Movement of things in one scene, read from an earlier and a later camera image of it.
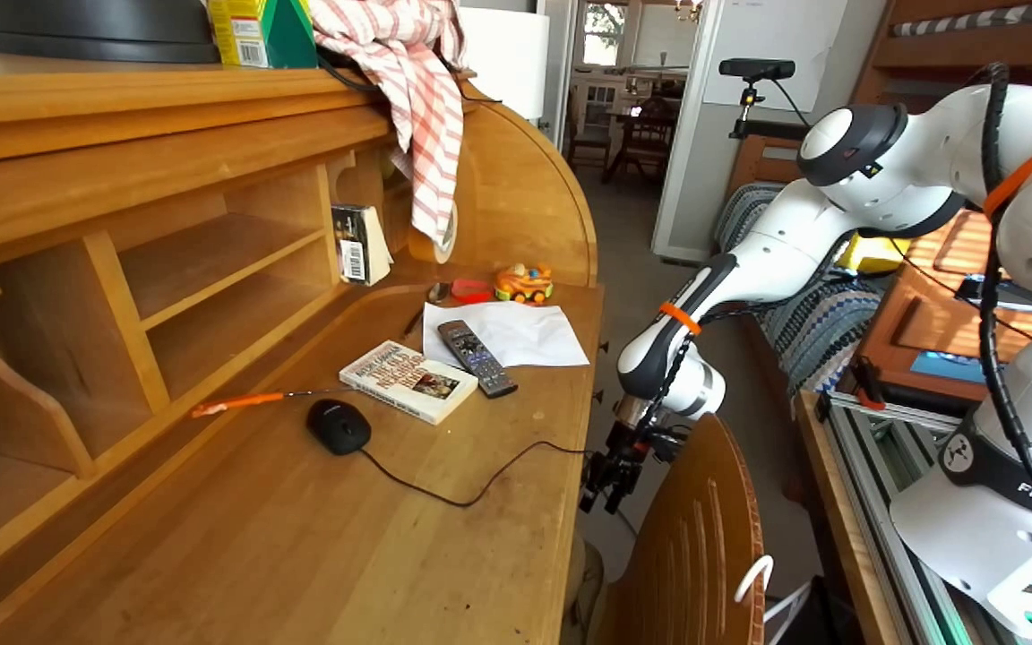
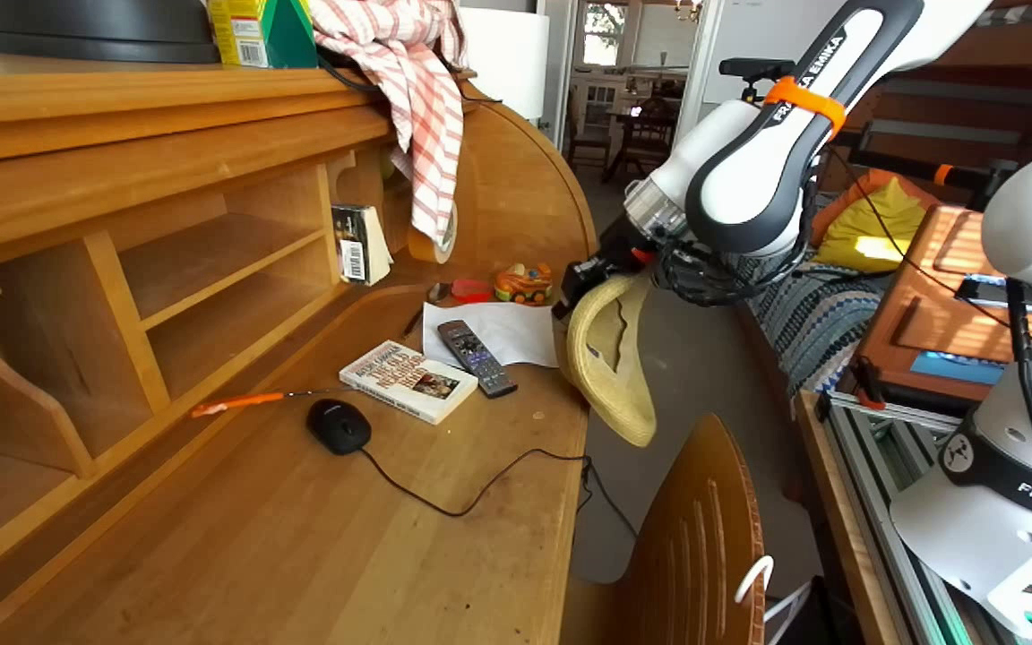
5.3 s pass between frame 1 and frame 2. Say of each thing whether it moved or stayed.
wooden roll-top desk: stayed
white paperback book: stayed
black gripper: moved
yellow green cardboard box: stayed
